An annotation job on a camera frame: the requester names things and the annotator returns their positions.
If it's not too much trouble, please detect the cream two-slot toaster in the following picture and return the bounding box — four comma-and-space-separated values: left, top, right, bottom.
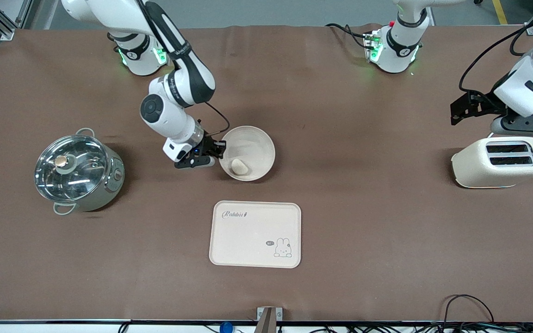
451, 136, 533, 189

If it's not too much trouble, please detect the grey metal camera bracket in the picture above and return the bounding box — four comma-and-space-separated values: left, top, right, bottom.
256, 307, 283, 333

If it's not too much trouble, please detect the round cream plate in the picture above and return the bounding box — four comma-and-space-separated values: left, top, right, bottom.
219, 126, 276, 182

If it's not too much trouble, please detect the cream rabbit print tray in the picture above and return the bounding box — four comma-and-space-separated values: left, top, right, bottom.
209, 200, 302, 269

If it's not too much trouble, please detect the black looped cable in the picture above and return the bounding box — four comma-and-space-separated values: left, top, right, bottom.
442, 294, 495, 324

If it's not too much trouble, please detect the silver electric cooking pot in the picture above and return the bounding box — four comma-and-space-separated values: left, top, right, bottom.
34, 128, 125, 216

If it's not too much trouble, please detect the black left base cable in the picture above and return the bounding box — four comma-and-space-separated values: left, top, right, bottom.
325, 23, 374, 49

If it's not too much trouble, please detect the glass pot lid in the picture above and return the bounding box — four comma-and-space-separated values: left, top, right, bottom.
34, 134, 110, 203

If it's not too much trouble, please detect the brown table cloth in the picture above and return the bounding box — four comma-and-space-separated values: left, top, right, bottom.
0, 24, 533, 323

